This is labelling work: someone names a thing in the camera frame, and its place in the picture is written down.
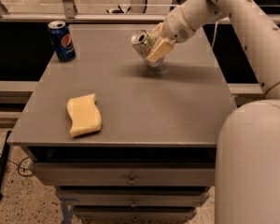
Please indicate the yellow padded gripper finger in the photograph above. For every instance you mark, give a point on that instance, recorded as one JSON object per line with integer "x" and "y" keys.
{"x": 161, "y": 48}
{"x": 156, "y": 33}

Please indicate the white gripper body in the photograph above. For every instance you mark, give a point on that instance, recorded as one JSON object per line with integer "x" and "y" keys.
{"x": 174, "y": 28}

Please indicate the white green 7up can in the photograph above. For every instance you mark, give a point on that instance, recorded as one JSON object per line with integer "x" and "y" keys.
{"x": 143, "y": 43}

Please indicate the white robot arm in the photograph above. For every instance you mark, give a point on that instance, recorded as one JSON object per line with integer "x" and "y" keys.
{"x": 247, "y": 175}

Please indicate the blue pepsi can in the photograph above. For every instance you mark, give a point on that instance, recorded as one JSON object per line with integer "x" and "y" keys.
{"x": 61, "y": 41}

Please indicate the yellow sponge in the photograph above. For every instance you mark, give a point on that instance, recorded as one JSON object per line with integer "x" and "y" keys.
{"x": 84, "y": 114}

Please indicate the grey drawer cabinet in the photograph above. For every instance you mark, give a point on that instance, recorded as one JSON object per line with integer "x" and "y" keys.
{"x": 170, "y": 115}

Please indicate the top grey drawer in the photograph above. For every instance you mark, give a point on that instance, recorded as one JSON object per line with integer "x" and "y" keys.
{"x": 122, "y": 175}

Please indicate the grey drawer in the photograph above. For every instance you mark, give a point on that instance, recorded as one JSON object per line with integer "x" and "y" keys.
{"x": 135, "y": 214}
{"x": 133, "y": 197}
{"x": 122, "y": 175}

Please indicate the middle grey drawer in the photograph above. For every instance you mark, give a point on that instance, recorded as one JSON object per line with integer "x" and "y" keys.
{"x": 133, "y": 197}

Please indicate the bottom grey drawer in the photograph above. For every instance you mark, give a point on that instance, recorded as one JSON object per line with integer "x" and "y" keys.
{"x": 135, "y": 214}

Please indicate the black floor bar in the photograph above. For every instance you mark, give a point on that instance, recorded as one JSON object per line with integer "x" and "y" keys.
{"x": 1, "y": 167}

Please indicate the metal railing frame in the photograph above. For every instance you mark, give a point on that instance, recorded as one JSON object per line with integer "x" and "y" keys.
{"x": 86, "y": 11}

